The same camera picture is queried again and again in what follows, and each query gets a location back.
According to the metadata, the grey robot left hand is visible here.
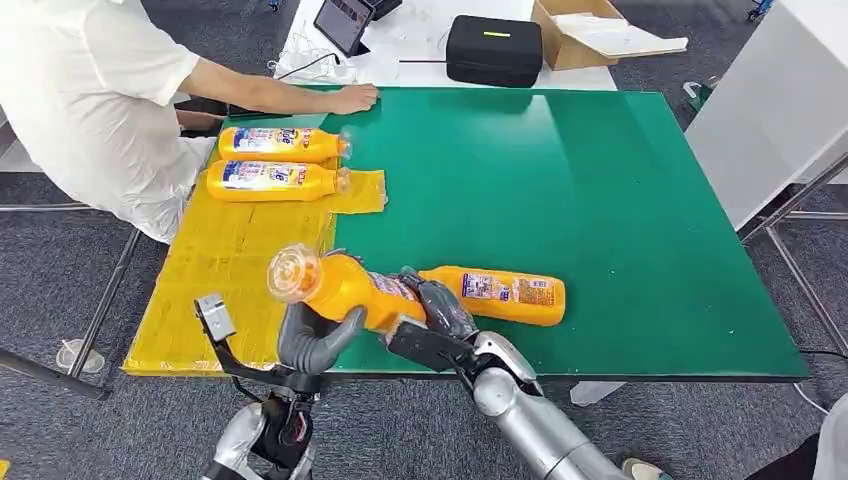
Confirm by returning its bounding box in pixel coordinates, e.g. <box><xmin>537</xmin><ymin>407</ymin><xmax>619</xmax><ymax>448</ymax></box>
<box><xmin>276</xmin><ymin>301</ymin><xmax>369</xmax><ymax>378</ymax></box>

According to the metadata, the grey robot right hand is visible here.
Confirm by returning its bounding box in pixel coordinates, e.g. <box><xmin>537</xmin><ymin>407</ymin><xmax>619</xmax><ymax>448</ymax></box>
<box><xmin>398</xmin><ymin>266</ymin><xmax>480</xmax><ymax>341</ymax></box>

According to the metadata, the person's hand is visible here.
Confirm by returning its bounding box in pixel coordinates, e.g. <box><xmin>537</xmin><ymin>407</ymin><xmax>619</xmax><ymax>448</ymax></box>
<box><xmin>327</xmin><ymin>82</ymin><xmax>381</xmax><ymax>117</ymax></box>

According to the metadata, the orange drink bottle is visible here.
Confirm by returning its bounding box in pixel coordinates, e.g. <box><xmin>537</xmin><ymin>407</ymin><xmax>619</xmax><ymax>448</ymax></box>
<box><xmin>266</xmin><ymin>243</ymin><xmax>429</xmax><ymax>333</ymax></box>
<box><xmin>217</xmin><ymin>126</ymin><xmax>353</xmax><ymax>166</ymax></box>
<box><xmin>205</xmin><ymin>160</ymin><xmax>351</xmax><ymax>203</ymax></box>
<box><xmin>417</xmin><ymin>265</ymin><xmax>568</xmax><ymax>329</ymax></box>

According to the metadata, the black tablet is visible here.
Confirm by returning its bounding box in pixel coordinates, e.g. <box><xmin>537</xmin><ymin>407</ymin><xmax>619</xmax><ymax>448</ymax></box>
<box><xmin>312</xmin><ymin>0</ymin><xmax>376</xmax><ymax>60</ymax></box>

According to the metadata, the white table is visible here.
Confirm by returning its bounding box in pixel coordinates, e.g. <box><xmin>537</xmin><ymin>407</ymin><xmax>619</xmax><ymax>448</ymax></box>
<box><xmin>272</xmin><ymin>0</ymin><xmax>619</xmax><ymax>93</ymax></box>

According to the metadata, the black device behind tablet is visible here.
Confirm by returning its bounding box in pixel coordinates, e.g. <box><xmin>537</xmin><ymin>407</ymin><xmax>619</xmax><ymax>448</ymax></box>
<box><xmin>360</xmin><ymin>0</ymin><xmax>404</xmax><ymax>22</ymax></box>

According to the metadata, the yellow sheet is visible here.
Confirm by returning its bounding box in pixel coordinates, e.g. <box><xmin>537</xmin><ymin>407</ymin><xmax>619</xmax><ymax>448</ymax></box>
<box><xmin>123</xmin><ymin>148</ymin><xmax>388</xmax><ymax>379</ymax></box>

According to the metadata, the black carrying case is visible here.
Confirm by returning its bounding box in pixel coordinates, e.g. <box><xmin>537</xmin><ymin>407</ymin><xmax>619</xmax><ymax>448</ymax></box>
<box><xmin>445</xmin><ymin>14</ymin><xmax>545</xmax><ymax>89</ymax></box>

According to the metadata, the black flat device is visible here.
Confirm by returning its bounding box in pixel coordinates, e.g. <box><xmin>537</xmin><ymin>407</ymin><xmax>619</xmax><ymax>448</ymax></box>
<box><xmin>173</xmin><ymin>97</ymin><xmax>294</xmax><ymax>139</ymax></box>

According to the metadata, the white table foot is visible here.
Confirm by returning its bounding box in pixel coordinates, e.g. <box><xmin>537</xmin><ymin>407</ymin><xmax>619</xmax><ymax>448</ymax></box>
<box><xmin>569</xmin><ymin>380</ymin><xmax>627</xmax><ymax>409</ymax></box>

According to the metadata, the green table mat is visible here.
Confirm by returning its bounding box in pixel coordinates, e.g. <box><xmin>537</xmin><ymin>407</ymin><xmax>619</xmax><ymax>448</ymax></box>
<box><xmin>220</xmin><ymin>85</ymin><xmax>812</xmax><ymax>384</ymax></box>

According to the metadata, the cardboard box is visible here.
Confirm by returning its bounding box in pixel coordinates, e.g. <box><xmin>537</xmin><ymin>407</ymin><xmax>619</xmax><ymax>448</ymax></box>
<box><xmin>531</xmin><ymin>0</ymin><xmax>625</xmax><ymax>72</ymax></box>

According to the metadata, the clear plastic cup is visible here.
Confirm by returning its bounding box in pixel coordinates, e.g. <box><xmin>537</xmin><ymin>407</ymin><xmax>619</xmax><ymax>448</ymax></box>
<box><xmin>55</xmin><ymin>338</ymin><xmax>107</xmax><ymax>375</ymax></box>

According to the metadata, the shoe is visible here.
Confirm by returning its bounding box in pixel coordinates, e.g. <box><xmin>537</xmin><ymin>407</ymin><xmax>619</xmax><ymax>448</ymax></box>
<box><xmin>620</xmin><ymin>456</ymin><xmax>674</xmax><ymax>480</ymax></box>

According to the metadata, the person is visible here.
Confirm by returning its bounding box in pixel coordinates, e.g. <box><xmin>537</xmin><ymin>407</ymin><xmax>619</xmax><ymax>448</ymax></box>
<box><xmin>0</xmin><ymin>0</ymin><xmax>231</xmax><ymax>246</ymax></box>

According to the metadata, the white foam board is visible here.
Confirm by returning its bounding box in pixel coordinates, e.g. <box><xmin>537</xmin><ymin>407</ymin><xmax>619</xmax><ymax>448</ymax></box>
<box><xmin>552</xmin><ymin>12</ymin><xmax>690</xmax><ymax>62</ymax></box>

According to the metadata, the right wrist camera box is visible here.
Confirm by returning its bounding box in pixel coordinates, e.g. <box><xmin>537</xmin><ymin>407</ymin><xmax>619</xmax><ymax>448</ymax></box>
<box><xmin>385</xmin><ymin>317</ymin><xmax>476</xmax><ymax>374</ymax></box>

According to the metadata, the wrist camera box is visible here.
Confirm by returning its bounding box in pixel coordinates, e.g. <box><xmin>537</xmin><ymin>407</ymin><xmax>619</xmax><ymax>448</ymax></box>
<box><xmin>193</xmin><ymin>292</ymin><xmax>238</xmax><ymax>345</ymax></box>
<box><xmin>385</xmin><ymin>317</ymin><xmax>476</xmax><ymax>374</ymax></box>

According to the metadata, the black cable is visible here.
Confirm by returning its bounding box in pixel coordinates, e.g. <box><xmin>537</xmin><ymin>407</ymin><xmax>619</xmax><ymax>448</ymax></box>
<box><xmin>276</xmin><ymin>52</ymin><xmax>342</xmax><ymax>83</ymax></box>

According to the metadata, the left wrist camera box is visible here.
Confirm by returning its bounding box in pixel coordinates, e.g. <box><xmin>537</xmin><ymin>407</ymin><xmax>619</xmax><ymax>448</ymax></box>
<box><xmin>193</xmin><ymin>292</ymin><xmax>238</xmax><ymax>345</ymax></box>

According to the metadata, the metal table frame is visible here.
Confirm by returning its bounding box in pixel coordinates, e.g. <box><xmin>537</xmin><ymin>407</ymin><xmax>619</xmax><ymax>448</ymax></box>
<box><xmin>0</xmin><ymin>203</ymin><xmax>143</xmax><ymax>401</ymax></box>
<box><xmin>737</xmin><ymin>152</ymin><xmax>848</xmax><ymax>362</ymax></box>

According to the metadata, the white floor cable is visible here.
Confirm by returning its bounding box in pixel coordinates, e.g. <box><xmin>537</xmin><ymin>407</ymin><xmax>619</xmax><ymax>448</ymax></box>
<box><xmin>792</xmin><ymin>382</ymin><xmax>833</xmax><ymax>417</ymax></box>

